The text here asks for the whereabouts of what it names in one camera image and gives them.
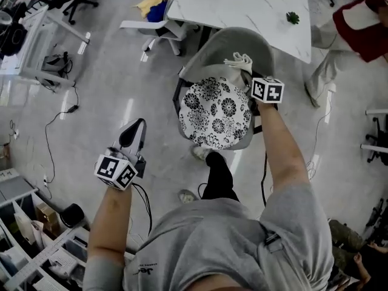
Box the black round appliance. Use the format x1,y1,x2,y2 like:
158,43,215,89
0,22,28,57

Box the white paper bag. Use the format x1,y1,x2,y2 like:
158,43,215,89
13,212,37,244

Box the grey backpack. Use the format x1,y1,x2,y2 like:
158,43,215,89
41,52,73,86

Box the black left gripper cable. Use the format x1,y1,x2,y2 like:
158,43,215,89
132,182,153,236

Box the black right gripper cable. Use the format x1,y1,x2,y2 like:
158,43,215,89
261,152,269,207

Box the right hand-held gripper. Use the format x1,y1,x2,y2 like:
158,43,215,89
250,76,286,104

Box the white work table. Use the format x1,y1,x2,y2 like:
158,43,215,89
0,4,92,88

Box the person's shoe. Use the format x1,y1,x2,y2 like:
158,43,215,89
178,189,198,204
190,145,213,161

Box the person's black trousers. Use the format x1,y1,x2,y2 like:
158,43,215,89
200,152,241,202

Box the blue cloth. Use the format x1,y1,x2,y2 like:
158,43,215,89
147,0,169,23

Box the black waste bin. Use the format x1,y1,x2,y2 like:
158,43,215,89
59,203,85,229

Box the person's right shoe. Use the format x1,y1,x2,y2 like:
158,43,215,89
190,145,213,161

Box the grey shell chair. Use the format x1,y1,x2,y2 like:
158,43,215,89
172,26,277,152

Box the white desk frame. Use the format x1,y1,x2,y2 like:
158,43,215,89
360,109,388,163

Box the person's right forearm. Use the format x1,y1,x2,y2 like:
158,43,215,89
256,101,304,195

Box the brown cardboard box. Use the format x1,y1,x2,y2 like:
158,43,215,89
35,202,61,235

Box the person's left forearm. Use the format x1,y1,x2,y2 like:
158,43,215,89
87,186,133,259

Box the white storage shelf unit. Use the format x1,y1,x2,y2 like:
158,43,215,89
0,170,134,291

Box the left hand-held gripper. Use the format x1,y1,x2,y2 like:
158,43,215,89
94,118,148,191

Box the floral round seat cushion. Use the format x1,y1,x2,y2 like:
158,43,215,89
178,76,253,150

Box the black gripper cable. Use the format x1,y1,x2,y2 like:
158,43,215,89
132,182,153,236
261,152,269,207

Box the white marble table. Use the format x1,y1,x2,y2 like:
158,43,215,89
166,0,313,65

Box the person's grey t-shirt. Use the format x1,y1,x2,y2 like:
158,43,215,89
83,182,335,291

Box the yellow cloth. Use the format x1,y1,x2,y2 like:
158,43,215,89
133,0,166,19

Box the person's left shoe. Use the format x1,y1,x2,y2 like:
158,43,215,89
178,189,198,204

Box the black power adapter cable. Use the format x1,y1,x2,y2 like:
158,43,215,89
44,85,80,184

